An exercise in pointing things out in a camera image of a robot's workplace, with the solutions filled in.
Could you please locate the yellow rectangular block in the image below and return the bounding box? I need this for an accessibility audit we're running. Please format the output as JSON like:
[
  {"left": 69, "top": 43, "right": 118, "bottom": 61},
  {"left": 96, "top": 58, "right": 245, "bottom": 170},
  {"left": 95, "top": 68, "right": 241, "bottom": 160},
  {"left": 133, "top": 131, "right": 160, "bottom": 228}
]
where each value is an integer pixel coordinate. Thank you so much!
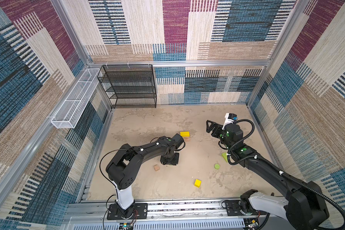
[{"left": 180, "top": 131, "right": 190, "bottom": 138}]

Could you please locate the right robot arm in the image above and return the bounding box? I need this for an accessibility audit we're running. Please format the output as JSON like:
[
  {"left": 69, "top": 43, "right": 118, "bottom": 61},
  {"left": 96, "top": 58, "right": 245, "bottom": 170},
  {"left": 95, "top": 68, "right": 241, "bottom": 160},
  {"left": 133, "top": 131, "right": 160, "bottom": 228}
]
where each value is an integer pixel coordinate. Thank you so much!
[{"left": 206, "top": 114, "right": 330, "bottom": 230}]

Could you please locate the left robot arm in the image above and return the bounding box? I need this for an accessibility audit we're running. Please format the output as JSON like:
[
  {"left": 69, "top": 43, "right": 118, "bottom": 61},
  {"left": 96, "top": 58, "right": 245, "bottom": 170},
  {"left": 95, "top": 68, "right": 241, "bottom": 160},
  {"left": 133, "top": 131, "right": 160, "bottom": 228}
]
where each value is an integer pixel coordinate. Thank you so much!
[{"left": 105, "top": 134, "right": 185, "bottom": 218}]

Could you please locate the green rectangular block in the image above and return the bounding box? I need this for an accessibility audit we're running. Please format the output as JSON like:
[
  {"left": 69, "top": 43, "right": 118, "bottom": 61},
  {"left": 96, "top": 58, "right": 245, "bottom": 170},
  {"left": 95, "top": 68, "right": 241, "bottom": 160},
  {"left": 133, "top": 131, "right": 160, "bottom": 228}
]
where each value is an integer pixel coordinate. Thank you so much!
[{"left": 221, "top": 152, "right": 228, "bottom": 162}]

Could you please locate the yellow cube block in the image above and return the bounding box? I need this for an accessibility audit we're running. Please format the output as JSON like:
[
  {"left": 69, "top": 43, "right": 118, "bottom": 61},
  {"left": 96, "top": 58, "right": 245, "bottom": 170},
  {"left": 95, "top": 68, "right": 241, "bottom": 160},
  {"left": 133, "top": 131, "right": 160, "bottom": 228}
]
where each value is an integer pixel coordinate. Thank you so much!
[{"left": 194, "top": 179, "right": 202, "bottom": 188}]

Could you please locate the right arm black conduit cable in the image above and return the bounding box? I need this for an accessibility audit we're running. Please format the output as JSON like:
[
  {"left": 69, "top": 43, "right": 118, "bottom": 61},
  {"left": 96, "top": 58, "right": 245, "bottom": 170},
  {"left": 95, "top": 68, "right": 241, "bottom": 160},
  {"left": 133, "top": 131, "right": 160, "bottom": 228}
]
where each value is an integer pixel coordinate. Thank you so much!
[{"left": 218, "top": 118, "right": 345, "bottom": 230}]

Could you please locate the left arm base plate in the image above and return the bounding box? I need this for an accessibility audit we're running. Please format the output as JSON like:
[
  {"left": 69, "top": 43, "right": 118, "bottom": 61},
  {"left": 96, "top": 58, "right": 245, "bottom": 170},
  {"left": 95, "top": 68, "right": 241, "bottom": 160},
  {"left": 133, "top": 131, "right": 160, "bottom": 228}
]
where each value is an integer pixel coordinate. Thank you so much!
[{"left": 106, "top": 203, "right": 148, "bottom": 220}]

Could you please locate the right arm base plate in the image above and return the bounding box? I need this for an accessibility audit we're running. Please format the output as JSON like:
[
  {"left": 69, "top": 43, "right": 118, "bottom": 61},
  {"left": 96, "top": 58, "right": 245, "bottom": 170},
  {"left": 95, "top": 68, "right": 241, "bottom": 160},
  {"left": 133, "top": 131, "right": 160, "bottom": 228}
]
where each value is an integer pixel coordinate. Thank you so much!
[{"left": 221, "top": 199, "right": 267, "bottom": 217}]

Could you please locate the black wire shelf rack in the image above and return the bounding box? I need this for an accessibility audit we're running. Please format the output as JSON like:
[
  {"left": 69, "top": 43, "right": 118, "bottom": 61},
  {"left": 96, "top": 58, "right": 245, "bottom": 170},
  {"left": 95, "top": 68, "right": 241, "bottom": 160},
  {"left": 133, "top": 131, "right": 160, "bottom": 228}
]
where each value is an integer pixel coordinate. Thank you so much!
[{"left": 98, "top": 65, "right": 157, "bottom": 109}]

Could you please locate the white wire mesh basket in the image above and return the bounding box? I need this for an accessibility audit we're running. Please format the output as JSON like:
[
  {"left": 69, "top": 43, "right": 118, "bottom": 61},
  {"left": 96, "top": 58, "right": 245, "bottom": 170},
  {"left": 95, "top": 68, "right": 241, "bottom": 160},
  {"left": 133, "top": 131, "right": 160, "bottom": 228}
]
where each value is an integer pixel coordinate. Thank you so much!
[{"left": 51, "top": 69, "right": 100, "bottom": 129}]

